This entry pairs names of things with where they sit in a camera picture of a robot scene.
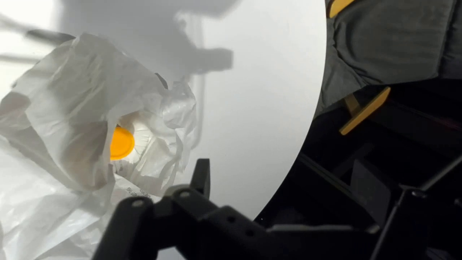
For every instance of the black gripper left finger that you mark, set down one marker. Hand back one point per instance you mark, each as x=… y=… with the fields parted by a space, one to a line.
x=193 y=221

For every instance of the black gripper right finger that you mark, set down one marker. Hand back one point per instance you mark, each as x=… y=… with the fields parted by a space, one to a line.
x=399 y=216

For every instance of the translucent white plastic bag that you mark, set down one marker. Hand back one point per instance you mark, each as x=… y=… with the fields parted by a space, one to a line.
x=63 y=119

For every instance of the grey chair with yellow armrests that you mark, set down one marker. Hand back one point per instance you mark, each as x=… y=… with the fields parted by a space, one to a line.
x=391 y=43

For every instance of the orange pill bottle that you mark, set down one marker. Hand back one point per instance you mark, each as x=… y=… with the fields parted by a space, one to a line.
x=122 y=143

